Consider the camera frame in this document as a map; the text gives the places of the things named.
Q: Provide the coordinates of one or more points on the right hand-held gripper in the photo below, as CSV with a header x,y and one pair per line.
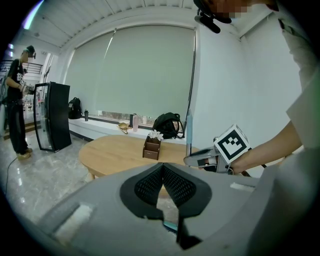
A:
x,y
231,146

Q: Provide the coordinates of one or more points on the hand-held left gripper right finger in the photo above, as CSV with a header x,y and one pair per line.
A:
x,y
225,200

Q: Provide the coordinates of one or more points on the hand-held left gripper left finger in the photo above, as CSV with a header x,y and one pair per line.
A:
x,y
100,212

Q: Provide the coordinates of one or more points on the person's right forearm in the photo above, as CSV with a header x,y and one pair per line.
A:
x,y
270,150

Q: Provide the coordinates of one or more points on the person's right hand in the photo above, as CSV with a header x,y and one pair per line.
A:
x,y
210,168

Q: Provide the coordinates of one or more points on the brown wooden organiser box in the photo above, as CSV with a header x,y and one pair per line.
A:
x,y
151,151

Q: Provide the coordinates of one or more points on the white artificial flower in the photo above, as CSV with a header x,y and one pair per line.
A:
x,y
156,135

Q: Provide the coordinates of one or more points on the oval wooden coffee table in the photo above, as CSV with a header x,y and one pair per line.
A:
x,y
117,155

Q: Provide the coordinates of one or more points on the person's grey shirt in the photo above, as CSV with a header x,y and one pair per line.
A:
x,y
287,200

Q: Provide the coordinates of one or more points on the pink tumbler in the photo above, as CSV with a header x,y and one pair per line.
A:
x,y
135,123

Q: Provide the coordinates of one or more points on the white window bench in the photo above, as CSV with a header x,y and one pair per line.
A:
x,y
100,128

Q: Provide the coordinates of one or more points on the dark water bottle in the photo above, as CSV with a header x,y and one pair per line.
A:
x,y
86,115

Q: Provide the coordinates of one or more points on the black glass door fridge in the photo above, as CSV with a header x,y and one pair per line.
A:
x,y
58,117

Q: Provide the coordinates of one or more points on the grey-green roller blind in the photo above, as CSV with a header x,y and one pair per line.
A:
x,y
137,75

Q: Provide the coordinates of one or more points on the black backpack with tan patch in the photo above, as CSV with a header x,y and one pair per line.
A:
x,y
75,108

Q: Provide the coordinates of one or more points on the wooden stair steps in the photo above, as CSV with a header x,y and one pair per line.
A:
x,y
28,127

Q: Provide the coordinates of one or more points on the person's head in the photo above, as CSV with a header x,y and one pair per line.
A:
x,y
260,3

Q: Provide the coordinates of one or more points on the ceiling tube light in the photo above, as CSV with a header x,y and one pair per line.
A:
x,y
31,15

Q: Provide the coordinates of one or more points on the black head-worn camera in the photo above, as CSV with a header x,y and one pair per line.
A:
x,y
210,22

